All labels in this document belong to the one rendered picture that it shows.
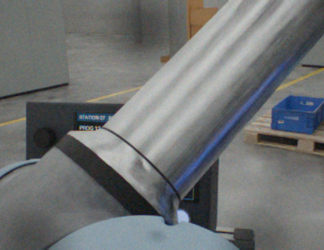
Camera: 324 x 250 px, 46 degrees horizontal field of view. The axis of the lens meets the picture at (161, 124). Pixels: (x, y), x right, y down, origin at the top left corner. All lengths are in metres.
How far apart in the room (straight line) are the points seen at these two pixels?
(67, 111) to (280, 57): 0.31
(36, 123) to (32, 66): 6.31
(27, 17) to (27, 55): 0.60
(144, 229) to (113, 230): 0.01
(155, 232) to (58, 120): 0.36
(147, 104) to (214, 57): 0.06
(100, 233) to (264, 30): 0.21
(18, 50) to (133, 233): 6.55
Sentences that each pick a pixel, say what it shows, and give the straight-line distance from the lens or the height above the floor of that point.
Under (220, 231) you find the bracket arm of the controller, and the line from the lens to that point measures 0.59.
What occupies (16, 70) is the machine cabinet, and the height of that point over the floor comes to 0.43.
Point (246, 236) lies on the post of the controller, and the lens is 0.58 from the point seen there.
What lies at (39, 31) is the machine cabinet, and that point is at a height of 0.99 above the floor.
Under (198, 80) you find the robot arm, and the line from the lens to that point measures 0.29.
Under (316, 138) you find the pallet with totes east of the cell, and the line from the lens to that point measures 3.78.
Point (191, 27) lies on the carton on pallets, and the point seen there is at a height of 0.81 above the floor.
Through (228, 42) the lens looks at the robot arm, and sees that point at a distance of 0.31.
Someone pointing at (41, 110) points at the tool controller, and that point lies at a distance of 0.55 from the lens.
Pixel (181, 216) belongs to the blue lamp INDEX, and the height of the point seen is 1.12.
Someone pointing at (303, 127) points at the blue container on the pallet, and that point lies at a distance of 3.87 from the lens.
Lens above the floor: 1.38
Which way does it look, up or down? 18 degrees down
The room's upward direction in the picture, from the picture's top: 2 degrees counter-clockwise
